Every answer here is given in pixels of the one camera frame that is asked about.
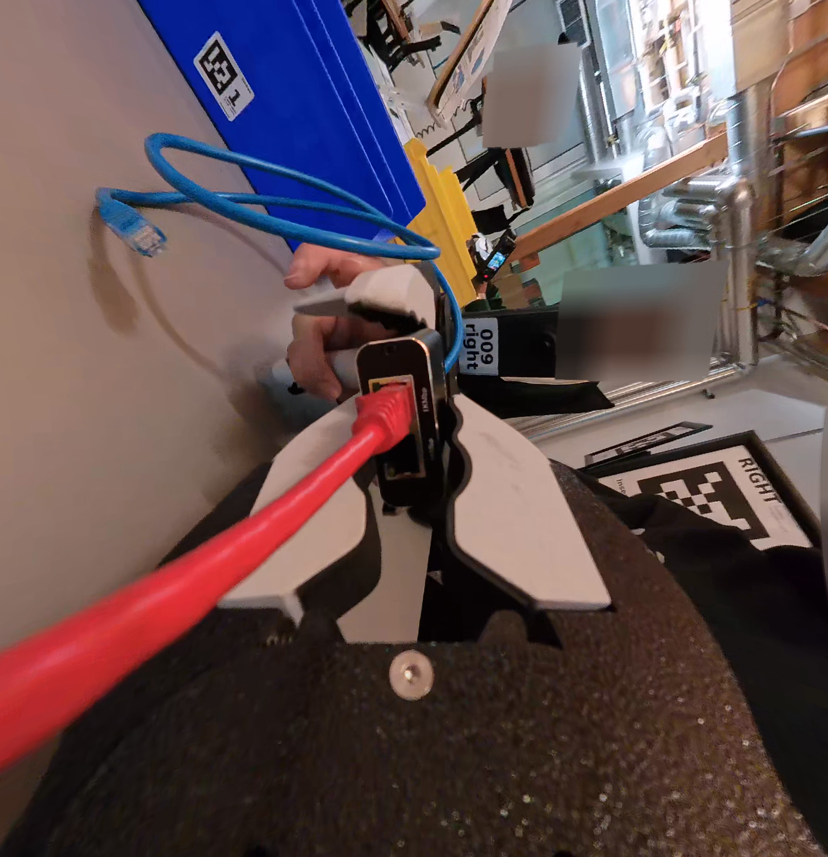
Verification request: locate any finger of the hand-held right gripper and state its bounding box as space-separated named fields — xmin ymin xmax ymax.
xmin=454 ymin=375 xmax=617 ymax=414

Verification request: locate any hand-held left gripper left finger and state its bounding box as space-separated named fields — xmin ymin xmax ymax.
xmin=216 ymin=400 xmax=381 ymax=627

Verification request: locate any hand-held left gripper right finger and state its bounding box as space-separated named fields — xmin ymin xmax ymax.
xmin=444 ymin=394 xmax=614 ymax=612

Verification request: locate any black network adapter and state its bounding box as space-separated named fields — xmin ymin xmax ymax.
xmin=355 ymin=328 xmax=458 ymax=526

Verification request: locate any red network cable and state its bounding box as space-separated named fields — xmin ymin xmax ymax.
xmin=0 ymin=385 xmax=415 ymax=784

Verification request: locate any blue network cable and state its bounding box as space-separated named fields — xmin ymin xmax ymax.
xmin=94 ymin=132 xmax=465 ymax=372

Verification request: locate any grey desk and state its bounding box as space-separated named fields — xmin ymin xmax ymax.
xmin=0 ymin=0 xmax=428 ymax=791

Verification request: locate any person's right hand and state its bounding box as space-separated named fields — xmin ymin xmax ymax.
xmin=283 ymin=241 xmax=388 ymax=403

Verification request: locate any small black-framed marker board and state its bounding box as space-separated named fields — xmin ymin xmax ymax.
xmin=583 ymin=422 xmax=713 ymax=470

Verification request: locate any yellow plastic bin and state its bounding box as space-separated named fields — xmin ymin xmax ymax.
xmin=404 ymin=137 xmax=478 ymax=305

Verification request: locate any wooden beam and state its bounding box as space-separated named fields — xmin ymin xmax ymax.
xmin=518 ymin=130 xmax=730 ymax=265

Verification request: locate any large black-framed marker board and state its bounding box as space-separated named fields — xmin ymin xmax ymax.
xmin=585 ymin=432 xmax=822 ymax=551

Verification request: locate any instruction sheet board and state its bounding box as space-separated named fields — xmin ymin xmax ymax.
xmin=427 ymin=0 xmax=515 ymax=128

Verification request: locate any blue plastic bin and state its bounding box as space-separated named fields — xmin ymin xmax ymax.
xmin=136 ymin=0 xmax=428 ymax=254

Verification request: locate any small black camera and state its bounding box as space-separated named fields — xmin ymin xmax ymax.
xmin=473 ymin=229 xmax=520 ymax=283

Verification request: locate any silver metal rail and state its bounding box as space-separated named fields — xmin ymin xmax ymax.
xmin=514 ymin=365 xmax=746 ymax=439

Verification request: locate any silver duct pipe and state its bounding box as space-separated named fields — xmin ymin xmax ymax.
xmin=638 ymin=87 xmax=766 ymax=376

